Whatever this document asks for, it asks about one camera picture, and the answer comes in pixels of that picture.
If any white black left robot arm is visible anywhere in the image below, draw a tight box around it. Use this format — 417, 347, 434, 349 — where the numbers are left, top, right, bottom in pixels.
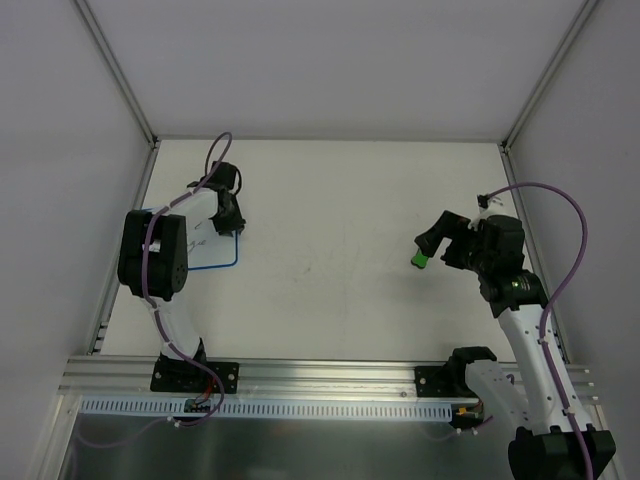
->
117, 187, 246, 391

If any blue-framed whiteboard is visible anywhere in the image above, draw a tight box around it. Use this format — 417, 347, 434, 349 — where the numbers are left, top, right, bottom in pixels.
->
170, 200, 239, 271

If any white slotted cable duct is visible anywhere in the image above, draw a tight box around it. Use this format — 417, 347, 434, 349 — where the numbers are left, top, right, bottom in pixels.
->
79, 396, 454, 423

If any left aluminium frame post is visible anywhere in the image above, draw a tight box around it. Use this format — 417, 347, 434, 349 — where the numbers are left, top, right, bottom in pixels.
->
71, 0, 158, 148

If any aluminium mounting rail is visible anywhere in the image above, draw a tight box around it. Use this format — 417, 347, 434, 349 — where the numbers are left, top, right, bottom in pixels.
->
57, 354, 601, 404

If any green bone-shaped eraser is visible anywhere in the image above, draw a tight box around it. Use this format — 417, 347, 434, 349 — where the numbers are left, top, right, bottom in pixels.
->
410, 247, 431, 269

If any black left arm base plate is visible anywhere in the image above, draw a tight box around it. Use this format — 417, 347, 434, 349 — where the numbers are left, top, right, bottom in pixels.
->
150, 356, 240, 394

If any aluminium frame post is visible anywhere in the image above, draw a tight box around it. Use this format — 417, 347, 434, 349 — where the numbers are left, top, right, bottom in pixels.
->
71, 0, 158, 148
500, 0, 601, 153

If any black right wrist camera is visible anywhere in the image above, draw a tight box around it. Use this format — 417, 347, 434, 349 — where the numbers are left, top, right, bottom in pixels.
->
477, 195, 491, 210

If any right aluminium frame post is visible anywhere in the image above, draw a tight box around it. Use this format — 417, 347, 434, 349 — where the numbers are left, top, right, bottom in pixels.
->
500, 0, 601, 153

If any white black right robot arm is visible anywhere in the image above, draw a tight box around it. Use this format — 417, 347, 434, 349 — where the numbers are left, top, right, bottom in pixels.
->
412, 211, 616, 479

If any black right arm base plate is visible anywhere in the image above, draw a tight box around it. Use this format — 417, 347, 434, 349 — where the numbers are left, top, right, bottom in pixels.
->
414, 365, 476, 398

